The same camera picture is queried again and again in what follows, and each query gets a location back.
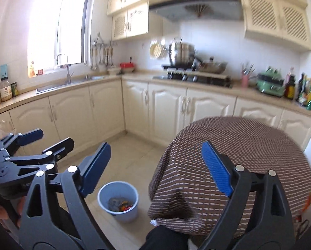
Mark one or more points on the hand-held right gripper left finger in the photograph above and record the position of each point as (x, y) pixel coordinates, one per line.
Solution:
(96, 166)

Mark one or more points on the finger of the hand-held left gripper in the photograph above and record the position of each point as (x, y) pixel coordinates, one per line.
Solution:
(31, 136)
(61, 147)

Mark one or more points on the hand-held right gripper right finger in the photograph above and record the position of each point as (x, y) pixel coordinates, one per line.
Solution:
(218, 169)

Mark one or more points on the light blue plastic bucket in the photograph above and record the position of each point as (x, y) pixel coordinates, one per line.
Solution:
(126, 217)

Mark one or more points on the person's left hand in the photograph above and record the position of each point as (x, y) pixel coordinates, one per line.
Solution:
(4, 209)

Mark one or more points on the round polka-dot table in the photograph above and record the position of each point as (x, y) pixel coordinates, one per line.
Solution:
(249, 148)

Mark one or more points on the small dark packet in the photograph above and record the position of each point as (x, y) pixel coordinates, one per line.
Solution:
(14, 89)

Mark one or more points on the steel sink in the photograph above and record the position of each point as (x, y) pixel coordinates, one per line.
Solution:
(66, 84)

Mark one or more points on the small orange bottle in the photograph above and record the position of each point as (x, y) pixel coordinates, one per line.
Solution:
(32, 70)

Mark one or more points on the steel faucet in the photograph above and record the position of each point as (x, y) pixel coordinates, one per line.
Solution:
(68, 70)

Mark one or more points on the cream base cabinets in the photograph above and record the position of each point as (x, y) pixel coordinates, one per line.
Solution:
(165, 106)

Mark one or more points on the person's leg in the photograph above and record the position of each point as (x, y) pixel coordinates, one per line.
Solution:
(165, 239)

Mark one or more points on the white bowls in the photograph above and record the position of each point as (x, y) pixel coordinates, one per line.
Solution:
(114, 71)

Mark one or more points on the pink utensil holder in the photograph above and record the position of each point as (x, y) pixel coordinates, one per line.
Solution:
(245, 81)

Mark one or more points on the black gas hob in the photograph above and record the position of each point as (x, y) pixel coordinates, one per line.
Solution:
(191, 80)

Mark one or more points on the hanging kitchen utensils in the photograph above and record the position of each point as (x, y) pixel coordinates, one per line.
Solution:
(100, 56)

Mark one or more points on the green electric cooker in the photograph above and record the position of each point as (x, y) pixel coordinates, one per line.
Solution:
(270, 83)

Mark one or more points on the steel wok with lid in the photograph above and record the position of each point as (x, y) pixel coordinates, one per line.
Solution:
(212, 66)

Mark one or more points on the red lidded container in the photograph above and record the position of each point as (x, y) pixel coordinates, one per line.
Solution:
(127, 66)

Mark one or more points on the kitchen window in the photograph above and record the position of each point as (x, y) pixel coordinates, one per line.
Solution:
(48, 31)

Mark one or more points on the dark glass bottle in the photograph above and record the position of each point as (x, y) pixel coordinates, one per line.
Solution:
(300, 88)
(306, 93)

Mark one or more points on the steel steamer pot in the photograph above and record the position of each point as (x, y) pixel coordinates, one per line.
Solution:
(182, 53)

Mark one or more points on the cream round steamer plate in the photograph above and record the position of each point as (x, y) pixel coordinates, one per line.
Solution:
(156, 50)

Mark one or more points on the cream lattice door cabinet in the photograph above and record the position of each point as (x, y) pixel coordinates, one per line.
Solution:
(134, 20)
(275, 20)

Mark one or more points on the black range hood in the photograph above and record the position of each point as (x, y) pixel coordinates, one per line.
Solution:
(197, 9)

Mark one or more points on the blue wall card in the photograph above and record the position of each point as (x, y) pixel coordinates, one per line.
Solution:
(3, 72)

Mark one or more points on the wall utensil rack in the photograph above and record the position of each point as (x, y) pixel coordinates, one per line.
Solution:
(102, 41)

